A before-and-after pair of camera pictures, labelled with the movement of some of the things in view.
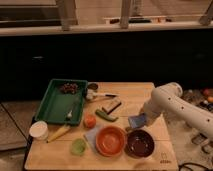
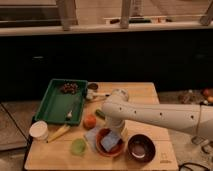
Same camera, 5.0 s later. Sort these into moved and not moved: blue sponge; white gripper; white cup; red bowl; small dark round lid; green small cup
Moved: blue sponge; white gripper
Not moved: white cup; green small cup; small dark round lid; red bowl
